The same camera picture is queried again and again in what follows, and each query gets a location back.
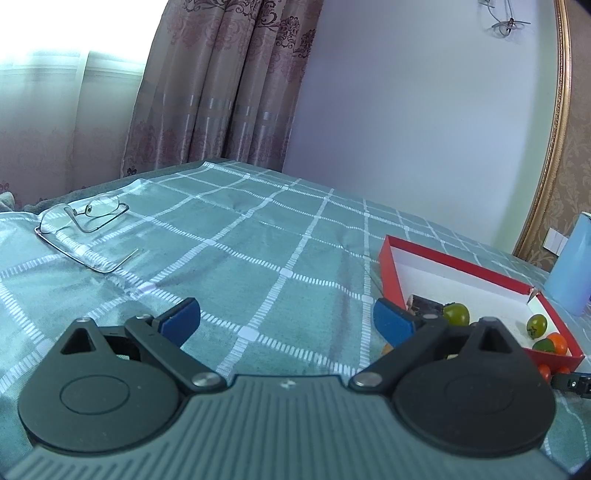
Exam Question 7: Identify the dark sugarcane piece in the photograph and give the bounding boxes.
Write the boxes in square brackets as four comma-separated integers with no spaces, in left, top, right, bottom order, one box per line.
[407,294,445,317]

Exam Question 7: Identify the white sheer curtain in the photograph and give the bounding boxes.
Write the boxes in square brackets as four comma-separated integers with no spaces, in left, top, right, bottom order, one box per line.
[0,51,148,210]

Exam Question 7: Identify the gold-framed padded headboard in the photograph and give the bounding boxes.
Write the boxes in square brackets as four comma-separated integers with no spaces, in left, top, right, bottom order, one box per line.
[512,0,591,273]

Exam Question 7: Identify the brown patterned curtain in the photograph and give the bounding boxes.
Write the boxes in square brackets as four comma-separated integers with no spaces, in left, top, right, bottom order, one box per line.
[121,0,324,178]

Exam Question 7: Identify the red cardboard box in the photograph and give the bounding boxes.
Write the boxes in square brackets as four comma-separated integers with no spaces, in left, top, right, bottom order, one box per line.
[379,234,586,374]

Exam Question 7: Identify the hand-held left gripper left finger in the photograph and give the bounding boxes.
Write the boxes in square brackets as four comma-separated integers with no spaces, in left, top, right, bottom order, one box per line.
[56,298,228,395]

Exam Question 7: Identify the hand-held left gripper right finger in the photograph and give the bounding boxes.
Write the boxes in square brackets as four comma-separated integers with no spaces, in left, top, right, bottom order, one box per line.
[348,298,525,395]

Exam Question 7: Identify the wire-rimmed eyeglasses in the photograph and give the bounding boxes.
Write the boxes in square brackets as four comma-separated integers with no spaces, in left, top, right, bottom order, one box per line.
[34,194,141,274]

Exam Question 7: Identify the small green tomato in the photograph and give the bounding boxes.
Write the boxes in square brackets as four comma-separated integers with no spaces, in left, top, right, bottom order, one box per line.
[526,314,549,339]

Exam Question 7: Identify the large green tomato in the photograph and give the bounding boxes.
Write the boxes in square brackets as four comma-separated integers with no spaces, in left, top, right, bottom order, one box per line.
[442,302,470,326]

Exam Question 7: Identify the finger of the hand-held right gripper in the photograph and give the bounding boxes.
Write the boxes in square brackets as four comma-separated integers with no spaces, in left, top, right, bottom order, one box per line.
[551,371,591,398]

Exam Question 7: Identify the teal checked bedsheet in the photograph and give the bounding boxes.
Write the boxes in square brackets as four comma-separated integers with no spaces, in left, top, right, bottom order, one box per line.
[0,159,591,480]

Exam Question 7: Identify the light blue kettle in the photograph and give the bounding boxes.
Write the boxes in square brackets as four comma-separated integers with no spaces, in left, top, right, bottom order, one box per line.
[545,211,591,317]

